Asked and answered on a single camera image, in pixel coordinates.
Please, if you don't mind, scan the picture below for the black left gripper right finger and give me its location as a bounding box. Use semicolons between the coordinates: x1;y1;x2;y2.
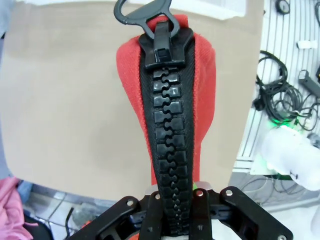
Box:
192;181;294;240

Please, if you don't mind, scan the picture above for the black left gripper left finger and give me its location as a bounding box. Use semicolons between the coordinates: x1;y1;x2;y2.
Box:
95;186;166;240

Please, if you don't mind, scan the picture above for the red pouch with black zipper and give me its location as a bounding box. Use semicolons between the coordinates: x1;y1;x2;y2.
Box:
113;0;217;237

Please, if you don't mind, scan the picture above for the blue cloth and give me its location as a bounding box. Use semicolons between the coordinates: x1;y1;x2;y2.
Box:
16;178;35;203

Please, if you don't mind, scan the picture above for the pink cloth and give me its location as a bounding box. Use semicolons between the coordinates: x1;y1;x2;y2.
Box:
0;176;35;240

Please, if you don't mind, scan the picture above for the black power adapter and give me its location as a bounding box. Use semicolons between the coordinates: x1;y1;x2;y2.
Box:
298;70;320;97

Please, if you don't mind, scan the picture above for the small white box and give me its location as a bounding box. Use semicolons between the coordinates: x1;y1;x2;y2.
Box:
296;39;318;50

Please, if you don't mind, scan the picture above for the round black tape roll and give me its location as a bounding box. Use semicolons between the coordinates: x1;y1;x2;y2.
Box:
276;0;291;13

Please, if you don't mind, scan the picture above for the short black cable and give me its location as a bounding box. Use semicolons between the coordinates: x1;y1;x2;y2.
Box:
65;207;76;235

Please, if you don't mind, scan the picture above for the black cable bundle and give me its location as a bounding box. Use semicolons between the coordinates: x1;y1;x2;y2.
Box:
253;49;320;133

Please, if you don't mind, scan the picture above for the grey slotted base plate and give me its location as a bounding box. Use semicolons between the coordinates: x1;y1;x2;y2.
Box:
232;0;320;176

